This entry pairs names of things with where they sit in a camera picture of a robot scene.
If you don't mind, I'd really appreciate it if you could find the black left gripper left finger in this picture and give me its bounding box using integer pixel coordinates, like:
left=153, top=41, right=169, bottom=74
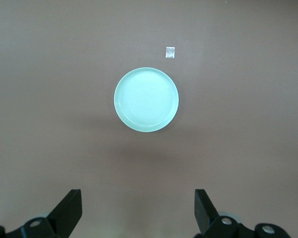
left=0, top=189, right=83, bottom=238

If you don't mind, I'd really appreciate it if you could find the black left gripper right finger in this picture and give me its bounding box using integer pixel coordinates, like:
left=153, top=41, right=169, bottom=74
left=193, top=189, right=292, bottom=238

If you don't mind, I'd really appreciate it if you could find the pale green ceramic plate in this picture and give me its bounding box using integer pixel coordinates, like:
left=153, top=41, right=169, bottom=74
left=113, top=66, right=180, bottom=133

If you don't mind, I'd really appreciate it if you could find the small clear tape patch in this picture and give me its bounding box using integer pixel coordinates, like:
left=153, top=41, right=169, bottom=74
left=165, top=46, right=176, bottom=59

